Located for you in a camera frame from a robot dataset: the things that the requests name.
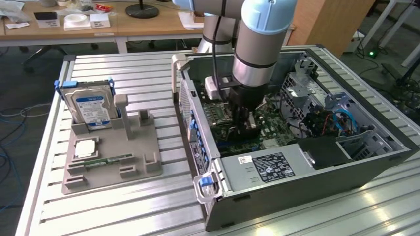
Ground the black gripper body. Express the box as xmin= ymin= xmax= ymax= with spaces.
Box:
xmin=227 ymin=84 xmax=265 ymax=113

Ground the green motherboard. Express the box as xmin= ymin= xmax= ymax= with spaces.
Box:
xmin=195 ymin=87 xmax=298 ymax=158

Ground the silver metal disk bay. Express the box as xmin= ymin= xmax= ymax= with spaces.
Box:
xmin=281 ymin=55 xmax=331 ymax=123

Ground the white paper stack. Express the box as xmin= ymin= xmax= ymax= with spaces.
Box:
xmin=177 ymin=11 xmax=205 ymax=30

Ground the grey open PC case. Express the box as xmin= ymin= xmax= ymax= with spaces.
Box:
xmin=171 ymin=44 xmax=420 ymax=232

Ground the wooden cabinet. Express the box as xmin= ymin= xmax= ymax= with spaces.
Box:
xmin=287 ymin=0 xmax=377 ymax=58

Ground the grey disk bay cage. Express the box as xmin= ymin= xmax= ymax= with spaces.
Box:
xmin=334 ymin=129 xmax=394 ymax=163

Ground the wooden desk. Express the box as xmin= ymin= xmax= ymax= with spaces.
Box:
xmin=0 ymin=2 xmax=118 ymax=47
xmin=115 ymin=0 xmax=295 ymax=54

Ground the grey plastic parts rack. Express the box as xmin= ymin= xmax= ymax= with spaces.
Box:
xmin=61 ymin=94 xmax=163 ymax=195

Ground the green RAM stick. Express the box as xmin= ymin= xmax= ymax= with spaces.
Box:
xmin=83 ymin=156 xmax=126 ymax=166

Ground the hard disk in blue carrier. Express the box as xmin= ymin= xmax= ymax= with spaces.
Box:
xmin=53 ymin=78 xmax=115 ymax=131

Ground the black round lamp base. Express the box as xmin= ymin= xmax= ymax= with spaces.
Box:
xmin=125 ymin=0 xmax=159 ymax=19

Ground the silver CPU chip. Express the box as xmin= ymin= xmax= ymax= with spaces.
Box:
xmin=73 ymin=140 xmax=98 ymax=158

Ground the plain white label box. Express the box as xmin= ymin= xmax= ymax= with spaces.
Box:
xmin=87 ymin=13 xmax=110 ymax=29

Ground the black topped white box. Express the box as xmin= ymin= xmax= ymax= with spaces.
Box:
xmin=34 ymin=11 xmax=61 ymax=28

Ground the clear plastic bag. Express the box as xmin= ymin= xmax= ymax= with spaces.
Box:
xmin=0 ymin=1 xmax=33 ymax=22

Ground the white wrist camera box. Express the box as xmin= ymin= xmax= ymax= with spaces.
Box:
xmin=203 ymin=76 xmax=227 ymax=100

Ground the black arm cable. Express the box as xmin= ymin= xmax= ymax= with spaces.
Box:
xmin=210 ymin=0 xmax=227 ymax=86

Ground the blue data wire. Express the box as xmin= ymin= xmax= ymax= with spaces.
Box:
xmin=333 ymin=109 xmax=358 ymax=135

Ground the white desk frame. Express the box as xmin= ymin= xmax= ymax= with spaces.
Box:
xmin=359 ymin=0 xmax=420 ymax=67

